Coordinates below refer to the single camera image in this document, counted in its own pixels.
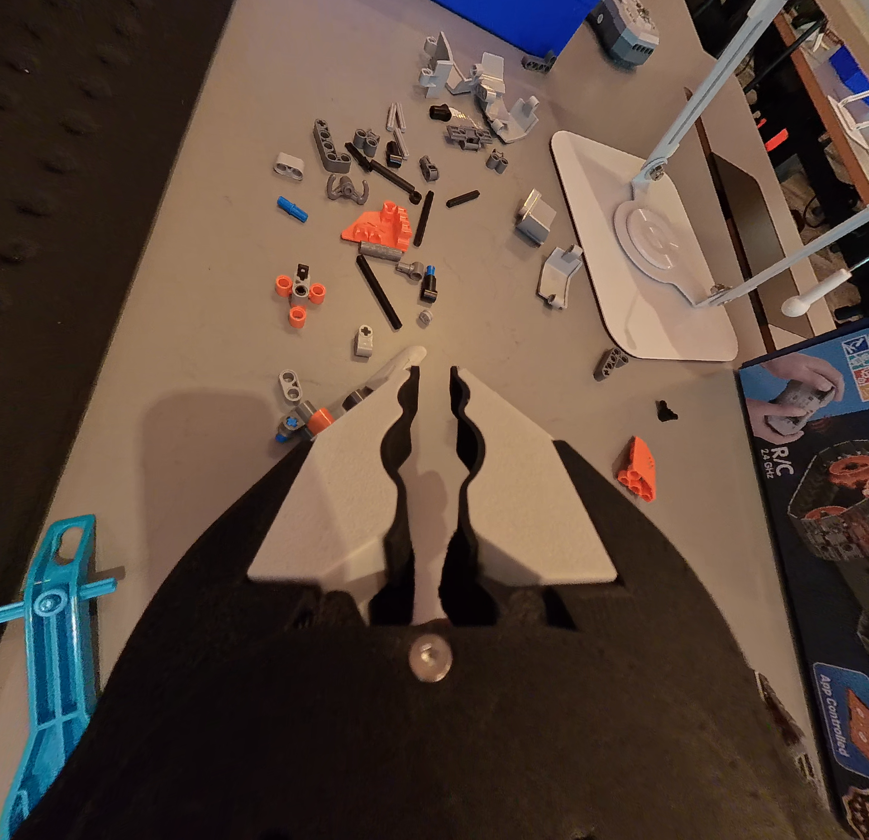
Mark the long black axle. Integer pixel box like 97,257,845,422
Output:
356,255,403,330

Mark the grey orange blue block assembly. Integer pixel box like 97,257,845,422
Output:
275,387,381,445

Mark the grey claw piece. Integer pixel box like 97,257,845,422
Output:
325,173,372,206

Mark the black axle with connectors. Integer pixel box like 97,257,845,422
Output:
344,141,423,204

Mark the light grey curved blade panel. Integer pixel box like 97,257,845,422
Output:
363,346,429,406

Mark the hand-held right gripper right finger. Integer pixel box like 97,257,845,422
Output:
440,365,620,625

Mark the light grey angular panel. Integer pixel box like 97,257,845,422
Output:
417,31,457,100

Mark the dark grey four-hole beam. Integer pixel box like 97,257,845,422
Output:
312,118,355,173

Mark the grey control hub module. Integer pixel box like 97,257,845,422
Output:
589,0,661,67

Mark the metal page holder wire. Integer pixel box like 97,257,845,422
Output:
781,256,869,320

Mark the light grey stepped panel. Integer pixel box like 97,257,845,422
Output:
448,52,506,104

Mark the orange wedge block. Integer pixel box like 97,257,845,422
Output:
616,436,658,501

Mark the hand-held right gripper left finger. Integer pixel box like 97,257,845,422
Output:
246,366,422,627

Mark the blue storage bin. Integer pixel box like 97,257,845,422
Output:
380,0,622,53

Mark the light grey curved fender panel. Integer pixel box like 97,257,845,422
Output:
536,244,585,310

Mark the small blue bin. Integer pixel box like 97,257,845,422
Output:
827,44,869,89

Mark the light grey curved shell panel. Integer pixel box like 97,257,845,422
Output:
478,96,542,143

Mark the orange angled panel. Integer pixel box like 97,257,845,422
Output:
341,200,414,252

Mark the orange bush grey connector assembly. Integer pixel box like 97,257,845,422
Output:
275,264,328,329

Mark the cyan plastic brick tool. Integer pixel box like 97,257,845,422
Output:
0,514,126,827

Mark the light grey box panel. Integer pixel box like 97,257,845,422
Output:
514,188,558,245

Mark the white book stand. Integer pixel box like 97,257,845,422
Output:
550,0,869,363

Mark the printed robot kit box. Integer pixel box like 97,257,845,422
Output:
739,324,869,840

